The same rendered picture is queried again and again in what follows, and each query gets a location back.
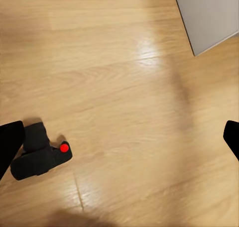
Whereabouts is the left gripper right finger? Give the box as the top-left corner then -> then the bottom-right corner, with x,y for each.
223,120 -> 239,161

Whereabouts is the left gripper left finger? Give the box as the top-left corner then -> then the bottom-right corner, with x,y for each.
0,120 -> 26,180

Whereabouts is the digital camera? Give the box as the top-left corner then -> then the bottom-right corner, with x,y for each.
10,122 -> 73,180

